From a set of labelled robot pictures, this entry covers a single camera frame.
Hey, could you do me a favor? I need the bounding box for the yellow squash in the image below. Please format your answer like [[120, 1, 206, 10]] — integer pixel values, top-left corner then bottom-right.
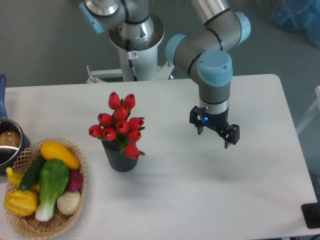
[[40, 141, 80, 170]]

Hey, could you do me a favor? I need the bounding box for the dark grey ribbed vase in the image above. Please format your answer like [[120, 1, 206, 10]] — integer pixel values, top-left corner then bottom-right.
[[101, 140, 138, 172]]

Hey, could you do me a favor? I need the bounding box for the blue handled steel pot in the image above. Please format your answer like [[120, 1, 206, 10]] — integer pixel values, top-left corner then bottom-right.
[[0, 74, 30, 176]]

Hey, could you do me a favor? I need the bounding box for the dark green cucumber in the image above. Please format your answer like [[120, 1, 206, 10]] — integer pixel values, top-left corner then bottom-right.
[[19, 154, 47, 191]]

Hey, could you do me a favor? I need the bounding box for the small yellow gourd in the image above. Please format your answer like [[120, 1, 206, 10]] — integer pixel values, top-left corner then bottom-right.
[[5, 166, 41, 193]]

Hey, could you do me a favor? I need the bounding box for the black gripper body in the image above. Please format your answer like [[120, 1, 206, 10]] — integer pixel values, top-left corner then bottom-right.
[[200, 107, 229, 132]]

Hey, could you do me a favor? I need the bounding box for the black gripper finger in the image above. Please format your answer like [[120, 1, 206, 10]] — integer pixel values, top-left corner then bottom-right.
[[189, 106, 204, 135], [221, 123, 240, 149]]

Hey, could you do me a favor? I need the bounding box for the black device at table edge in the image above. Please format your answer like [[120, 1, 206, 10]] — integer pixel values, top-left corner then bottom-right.
[[301, 202, 320, 229]]

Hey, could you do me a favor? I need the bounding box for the woven wicker basket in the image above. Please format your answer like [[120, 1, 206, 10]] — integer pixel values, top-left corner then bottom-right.
[[3, 138, 87, 240]]

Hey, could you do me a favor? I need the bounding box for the black cable on pedestal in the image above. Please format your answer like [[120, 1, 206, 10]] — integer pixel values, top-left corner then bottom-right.
[[126, 38, 139, 82]]

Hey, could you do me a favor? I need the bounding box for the yellow bell pepper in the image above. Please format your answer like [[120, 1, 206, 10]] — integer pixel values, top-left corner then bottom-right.
[[3, 190, 38, 217]]

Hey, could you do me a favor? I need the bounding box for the red tulip bouquet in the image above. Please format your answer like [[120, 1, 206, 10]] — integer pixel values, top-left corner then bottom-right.
[[88, 91, 145, 159]]

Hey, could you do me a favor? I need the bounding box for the blue plastic bag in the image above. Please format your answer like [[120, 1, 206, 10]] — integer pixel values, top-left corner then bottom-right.
[[272, 0, 320, 47]]

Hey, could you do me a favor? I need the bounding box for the white frame at right edge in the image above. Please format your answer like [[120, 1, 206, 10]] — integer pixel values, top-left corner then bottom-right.
[[295, 85, 320, 135]]

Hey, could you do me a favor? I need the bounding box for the white garlic bulb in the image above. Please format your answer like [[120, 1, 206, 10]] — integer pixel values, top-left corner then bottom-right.
[[57, 191, 81, 215]]

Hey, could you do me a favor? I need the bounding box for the purple radish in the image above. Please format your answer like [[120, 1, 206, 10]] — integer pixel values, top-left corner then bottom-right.
[[67, 170, 84, 192]]

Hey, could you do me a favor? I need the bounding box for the green bok choy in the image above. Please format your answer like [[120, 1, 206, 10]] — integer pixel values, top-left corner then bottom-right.
[[35, 159, 69, 222]]

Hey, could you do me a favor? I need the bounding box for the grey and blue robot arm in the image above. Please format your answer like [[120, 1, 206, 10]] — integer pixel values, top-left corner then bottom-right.
[[79, 0, 251, 146]]

